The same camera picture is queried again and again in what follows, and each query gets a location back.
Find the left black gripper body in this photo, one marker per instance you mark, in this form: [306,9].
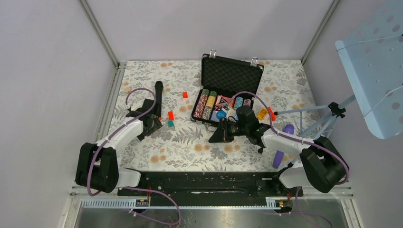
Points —
[156,126]

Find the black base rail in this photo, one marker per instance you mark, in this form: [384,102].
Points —
[199,189]

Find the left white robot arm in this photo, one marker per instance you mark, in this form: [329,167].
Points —
[98,169]

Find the light blue music stand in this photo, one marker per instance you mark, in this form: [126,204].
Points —
[359,59]

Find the red lego piece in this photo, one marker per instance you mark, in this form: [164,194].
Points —
[272,115]

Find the floral table mat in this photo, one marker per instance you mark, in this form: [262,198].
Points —
[284,87]

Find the long red block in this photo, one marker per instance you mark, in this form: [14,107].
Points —
[171,115]

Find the black cylinder orange cap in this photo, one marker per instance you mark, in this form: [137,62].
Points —
[158,95]

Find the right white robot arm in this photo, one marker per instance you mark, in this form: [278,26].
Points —
[322,166]

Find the yellow block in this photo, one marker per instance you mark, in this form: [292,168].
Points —
[262,114]

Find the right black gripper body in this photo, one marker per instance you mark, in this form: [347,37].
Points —
[229,129]

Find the black poker case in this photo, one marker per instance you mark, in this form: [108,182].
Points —
[226,76]

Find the blue small blind button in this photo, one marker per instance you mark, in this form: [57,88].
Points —
[221,114]

